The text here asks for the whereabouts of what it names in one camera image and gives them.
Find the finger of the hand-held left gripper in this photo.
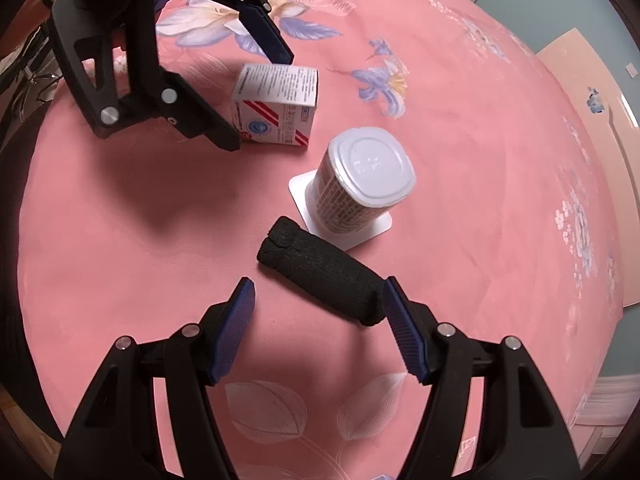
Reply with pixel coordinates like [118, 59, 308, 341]
[190, 0, 294, 65]
[52, 0, 241, 151]

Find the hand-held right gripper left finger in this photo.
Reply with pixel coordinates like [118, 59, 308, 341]
[54, 277, 256, 480]

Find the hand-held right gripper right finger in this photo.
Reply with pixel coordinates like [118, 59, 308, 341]
[382, 276, 583, 480]

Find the white red striped box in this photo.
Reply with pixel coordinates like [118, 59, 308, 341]
[231, 63, 319, 148]

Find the black foam sleeve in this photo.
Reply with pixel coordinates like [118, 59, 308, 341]
[256, 216, 388, 328]

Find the white yogurt cup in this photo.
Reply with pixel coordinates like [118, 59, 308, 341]
[289, 127, 417, 248]

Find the pink floral bedspread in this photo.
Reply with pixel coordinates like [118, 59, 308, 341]
[17, 0, 626, 480]

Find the pale pink curtain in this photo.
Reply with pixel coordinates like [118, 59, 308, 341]
[575, 374, 638, 461]

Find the cream wooden headboard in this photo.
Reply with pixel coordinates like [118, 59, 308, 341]
[536, 27, 640, 307]

